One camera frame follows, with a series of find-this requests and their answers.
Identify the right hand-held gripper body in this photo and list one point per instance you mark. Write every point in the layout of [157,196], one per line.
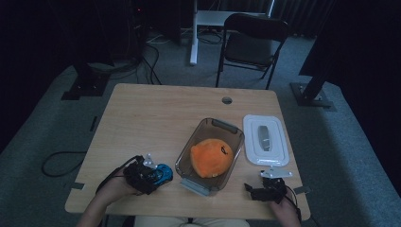
[274,189]

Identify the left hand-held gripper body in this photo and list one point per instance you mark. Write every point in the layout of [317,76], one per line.
[138,176]

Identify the blue toy car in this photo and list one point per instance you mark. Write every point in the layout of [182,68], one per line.
[165,171]

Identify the clear grey storage container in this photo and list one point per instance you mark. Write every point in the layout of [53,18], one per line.
[192,186]

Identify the white container lid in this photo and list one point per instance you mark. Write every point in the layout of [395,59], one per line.
[266,140]

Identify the orange plush toy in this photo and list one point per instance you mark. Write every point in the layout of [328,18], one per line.
[211,157]

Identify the person's right hand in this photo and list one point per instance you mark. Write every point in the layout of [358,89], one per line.
[287,209]

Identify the person's left hand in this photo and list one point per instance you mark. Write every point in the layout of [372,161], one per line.
[118,189]

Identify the grey tape strip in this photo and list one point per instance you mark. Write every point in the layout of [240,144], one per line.
[302,190]

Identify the person's beige trousers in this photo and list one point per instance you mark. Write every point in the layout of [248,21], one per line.
[192,222]

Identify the small black floor strip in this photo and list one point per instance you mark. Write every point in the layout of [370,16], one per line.
[93,123]

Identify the black stand base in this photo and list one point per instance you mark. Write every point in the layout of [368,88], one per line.
[310,94]
[86,83]

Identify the black folding chair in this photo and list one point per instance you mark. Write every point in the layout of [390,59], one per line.
[252,47]

